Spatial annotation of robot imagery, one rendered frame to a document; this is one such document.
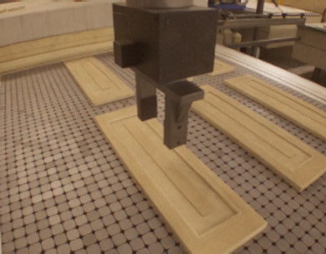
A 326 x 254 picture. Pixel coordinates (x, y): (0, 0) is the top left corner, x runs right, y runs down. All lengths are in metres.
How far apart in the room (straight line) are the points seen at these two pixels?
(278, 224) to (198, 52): 0.43
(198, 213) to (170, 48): 0.37
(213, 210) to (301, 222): 0.22
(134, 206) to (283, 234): 0.36
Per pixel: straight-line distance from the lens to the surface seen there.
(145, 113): 0.69
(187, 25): 0.46
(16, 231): 0.67
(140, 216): 0.61
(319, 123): 1.07
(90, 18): 1.85
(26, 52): 1.82
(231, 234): 0.58
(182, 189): 0.64
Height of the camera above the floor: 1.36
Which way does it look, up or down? 33 degrees down
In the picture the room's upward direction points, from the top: straight up
